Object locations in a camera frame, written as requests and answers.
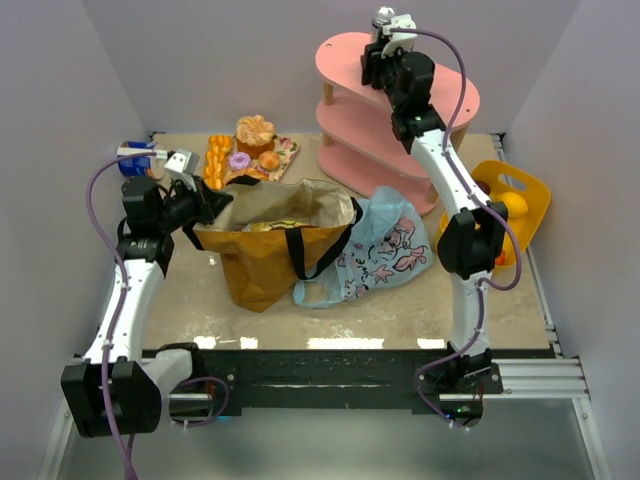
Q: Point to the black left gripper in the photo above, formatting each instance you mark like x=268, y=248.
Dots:
x=204, y=198

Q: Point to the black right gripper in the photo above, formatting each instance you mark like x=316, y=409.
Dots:
x=373, y=67

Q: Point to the silver drink can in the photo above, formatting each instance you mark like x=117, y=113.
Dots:
x=381, y=18

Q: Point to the brown paper tote bag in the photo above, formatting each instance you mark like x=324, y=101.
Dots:
x=260, y=267

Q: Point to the brown chips bag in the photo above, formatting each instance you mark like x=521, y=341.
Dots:
x=266, y=226

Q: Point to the blue printed plastic bag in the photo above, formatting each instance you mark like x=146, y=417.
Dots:
x=388, y=247

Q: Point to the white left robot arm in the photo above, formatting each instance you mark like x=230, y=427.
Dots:
x=112, y=388

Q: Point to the glazed cruller donut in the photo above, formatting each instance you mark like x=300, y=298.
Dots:
x=247, y=176

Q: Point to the purple frosted donut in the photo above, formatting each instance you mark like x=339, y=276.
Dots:
x=239, y=160

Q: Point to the twisted orange bread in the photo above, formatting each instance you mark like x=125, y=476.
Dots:
x=214, y=170

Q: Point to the blue white carton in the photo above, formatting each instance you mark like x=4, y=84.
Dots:
x=141, y=159

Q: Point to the small round bun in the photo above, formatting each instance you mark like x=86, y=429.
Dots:
x=269, y=161

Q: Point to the orange frosted cupcake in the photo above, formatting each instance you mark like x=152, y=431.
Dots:
x=254, y=135

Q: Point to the pink three-tier shelf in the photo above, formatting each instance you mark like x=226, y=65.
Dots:
x=359, y=148

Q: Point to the floral rectangular tray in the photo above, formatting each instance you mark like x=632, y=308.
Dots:
x=285, y=147

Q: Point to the dark red fruit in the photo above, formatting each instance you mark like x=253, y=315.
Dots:
x=484, y=187

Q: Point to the yellow lemon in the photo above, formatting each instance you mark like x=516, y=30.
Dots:
x=516, y=205

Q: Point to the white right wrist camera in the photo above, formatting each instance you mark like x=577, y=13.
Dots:
x=399, y=35

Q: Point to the black table front frame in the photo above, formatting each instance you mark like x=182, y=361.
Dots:
x=233, y=381

